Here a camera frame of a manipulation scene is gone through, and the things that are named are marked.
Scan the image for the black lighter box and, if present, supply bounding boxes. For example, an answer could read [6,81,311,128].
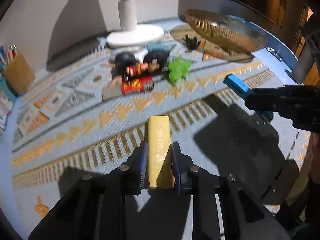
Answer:
[147,67,169,77]

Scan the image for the light blue dinosaur toy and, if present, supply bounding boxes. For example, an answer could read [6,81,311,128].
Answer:
[146,42,170,53]

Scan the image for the red rectangular box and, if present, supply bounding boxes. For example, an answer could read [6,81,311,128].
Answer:
[121,76,154,95]

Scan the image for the black helmet figurine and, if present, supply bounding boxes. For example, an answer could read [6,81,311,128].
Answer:
[111,52,137,77]

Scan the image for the black-haired red figurine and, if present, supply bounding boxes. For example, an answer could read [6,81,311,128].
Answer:
[124,50,170,79]

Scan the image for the grey eraser block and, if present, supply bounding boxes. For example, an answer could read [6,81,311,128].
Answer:
[102,83,123,101]

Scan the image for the yellow rectangular box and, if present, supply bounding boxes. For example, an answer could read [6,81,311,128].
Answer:
[148,115,174,189]

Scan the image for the blue rectangular box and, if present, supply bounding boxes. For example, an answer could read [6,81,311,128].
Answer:
[223,74,253,100]

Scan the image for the stack of books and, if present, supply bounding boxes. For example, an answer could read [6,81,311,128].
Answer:
[0,44,16,136]

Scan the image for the white lamp stand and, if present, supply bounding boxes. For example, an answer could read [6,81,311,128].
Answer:
[107,0,164,48]

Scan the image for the light green dinosaur toy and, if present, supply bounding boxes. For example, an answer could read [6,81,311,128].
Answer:
[168,57,193,85]

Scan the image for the black spiky toy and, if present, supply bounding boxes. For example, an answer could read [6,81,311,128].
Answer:
[182,35,201,50]

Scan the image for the patterned blue table mat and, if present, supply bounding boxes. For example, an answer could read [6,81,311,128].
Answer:
[4,17,311,235]

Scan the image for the cardboard pen holder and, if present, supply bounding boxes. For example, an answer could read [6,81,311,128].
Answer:
[3,53,35,95]

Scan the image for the amber ribbed glass bowl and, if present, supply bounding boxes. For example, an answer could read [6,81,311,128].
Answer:
[184,9,267,53]

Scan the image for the pens in holder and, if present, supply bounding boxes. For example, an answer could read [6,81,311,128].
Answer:
[0,45,17,66]

